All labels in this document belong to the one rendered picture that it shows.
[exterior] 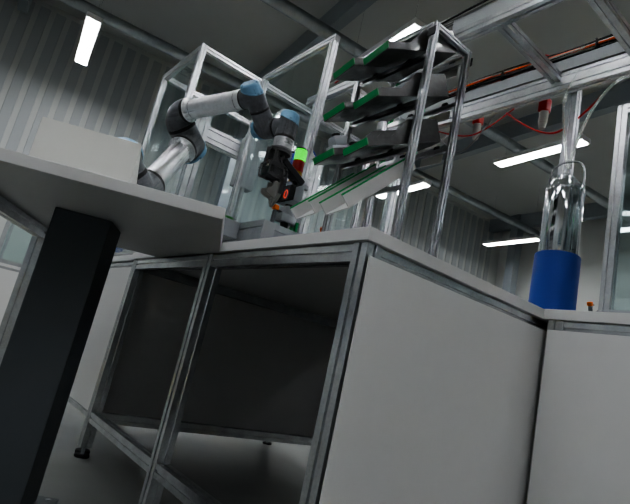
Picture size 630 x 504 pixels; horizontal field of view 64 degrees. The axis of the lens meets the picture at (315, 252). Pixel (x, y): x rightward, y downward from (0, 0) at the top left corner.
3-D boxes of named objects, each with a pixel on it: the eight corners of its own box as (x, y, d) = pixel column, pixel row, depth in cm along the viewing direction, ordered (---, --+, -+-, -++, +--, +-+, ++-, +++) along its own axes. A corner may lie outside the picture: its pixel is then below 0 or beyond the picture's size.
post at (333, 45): (282, 253, 204) (334, 39, 226) (278, 253, 207) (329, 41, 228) (288, 255, 206) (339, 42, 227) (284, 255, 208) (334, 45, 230)
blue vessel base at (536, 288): (560, 325, 169) (569, 248, 175) (516, 322, 181) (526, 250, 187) (581, 335, 178) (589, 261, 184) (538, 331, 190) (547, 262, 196)
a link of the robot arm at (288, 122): (287, 119, 193) (305, 117, 189) (280, 145, 191) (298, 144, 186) (275, 109, 187) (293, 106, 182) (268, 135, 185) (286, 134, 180)
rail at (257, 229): (257, 249, 157) (265, 216, 159) (152, 257, 227) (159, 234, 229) (271, 254, 160) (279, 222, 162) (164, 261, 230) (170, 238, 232)
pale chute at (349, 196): (349, 208, 139) (341, 193, 138) (325, 215, 151) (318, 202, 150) (417, 168, 152) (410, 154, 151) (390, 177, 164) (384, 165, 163)
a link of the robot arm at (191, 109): (166, 96, 208) (265, 74, 185) (178, 121, 214) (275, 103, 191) (149, 107, 200) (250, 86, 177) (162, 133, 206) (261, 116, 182)
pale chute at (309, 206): (315, 213, 151) (308, 200, 150) (295, 220, 162) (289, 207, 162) (381, 176, 164) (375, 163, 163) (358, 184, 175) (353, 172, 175)
